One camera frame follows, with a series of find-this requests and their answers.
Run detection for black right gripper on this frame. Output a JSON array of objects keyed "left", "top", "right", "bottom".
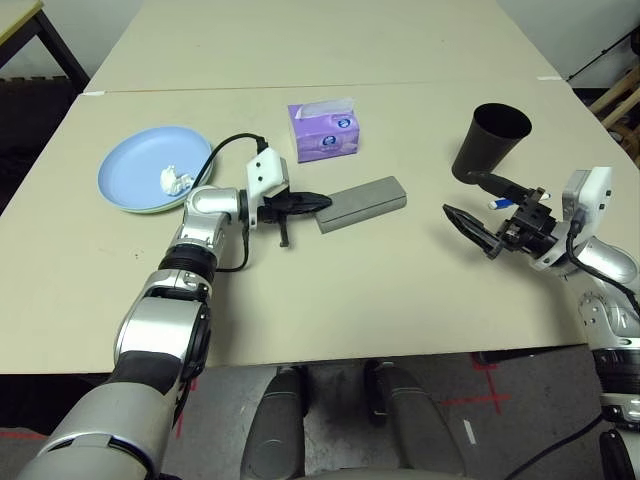
[{"left": 442, "top": 170, "right": 557, "bottom": 260}]

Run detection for black framed side table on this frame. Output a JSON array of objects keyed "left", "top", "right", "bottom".
[{"left": 0, "top": 0, "right": 91, "bottom": 94}]

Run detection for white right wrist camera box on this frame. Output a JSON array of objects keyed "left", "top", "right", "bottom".
[{"left": 532, "top": 167, "right": 614, "bottom": 274}]

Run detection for blue plastic plate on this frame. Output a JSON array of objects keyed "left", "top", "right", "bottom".
[{"left": 97, "top": 127, "right": 214, "bottom": 210}]

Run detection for purple tissue pack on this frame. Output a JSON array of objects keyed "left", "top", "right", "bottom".
[{"left": 287, "top": 97, "right": 362, "bottom": 165}]

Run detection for white pen with blue cap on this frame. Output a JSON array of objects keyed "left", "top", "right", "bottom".
[{"left": 487, "top": 193, "right": 552, "bottom": 210}]

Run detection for white tissue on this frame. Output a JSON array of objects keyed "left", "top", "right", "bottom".
[{"left": 158, "top": 163, "right": 194, "bottom": 196}]

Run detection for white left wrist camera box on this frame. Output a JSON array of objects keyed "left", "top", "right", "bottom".
[{"left": 243, "top": 146, "right": 291, "bottom": 230}]

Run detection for black left wrist camera cable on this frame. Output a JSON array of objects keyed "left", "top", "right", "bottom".
[{"left": 192, "top": 133, "right": 271, "bottom": 274}]

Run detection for black foam floor mats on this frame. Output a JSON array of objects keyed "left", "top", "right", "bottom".
[{"left": 0, "top": 74, "right": 86, "bottom": 211}]

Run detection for grey robot left leg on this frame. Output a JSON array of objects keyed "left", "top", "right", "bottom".
[{"left": 239, "top": 367, "right": 309, "bottom": 480}]

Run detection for wooden stool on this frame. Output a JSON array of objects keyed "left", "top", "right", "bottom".
[{"left": 589, "top": 67, "right": 640, "bottom": 166}]

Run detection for black table foot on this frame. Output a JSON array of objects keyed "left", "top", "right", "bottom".
[{"left": 474, "top": 348, "right": 591, "bottom": 367}]

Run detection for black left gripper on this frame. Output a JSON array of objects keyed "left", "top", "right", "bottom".
[{"left": 257, "top": 191, "right": 334, "bottom": 250}]

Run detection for black plastic cup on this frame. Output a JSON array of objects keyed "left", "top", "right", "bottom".
[{"left": 451, "top": 102, "right": 533, "bottom": 185}]

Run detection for grey robot right leg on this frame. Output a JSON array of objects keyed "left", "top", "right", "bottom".
[{"left": 363, "top": 359, "right": 469, "bottom": 476}]

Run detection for grey glasses case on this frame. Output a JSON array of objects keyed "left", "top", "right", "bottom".
[{"left": 313, "top": 175, "right": 407, "bottom": 236}]

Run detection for black slanted rod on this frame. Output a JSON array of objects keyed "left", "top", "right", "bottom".
[{"left": 567, "top": 27, "right": 640, "bottom": 81}]

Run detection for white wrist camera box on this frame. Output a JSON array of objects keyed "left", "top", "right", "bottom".
[
  {"left": 532, "top": 167, "right": 614, "bottom": 274},
  {"left": 243, "top": 146, "right": 291, "bottom": 230}
]

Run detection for grey robot leg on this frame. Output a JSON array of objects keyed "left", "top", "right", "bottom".
[
  {"left": 239, "top": 367, "right": 309, "bottom": 480},
  {"left": 363, "top": 359, "right": 469, "bottom": 476}
]

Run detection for red floor tape cross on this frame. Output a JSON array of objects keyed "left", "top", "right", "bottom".
[{"left": 442, "top": 354, "right": 511, "bottom": 414}]

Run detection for green plastic plate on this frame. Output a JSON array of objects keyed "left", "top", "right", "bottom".
[{"left": 117, "top": 159, "right": 219, "bottom": 217}]

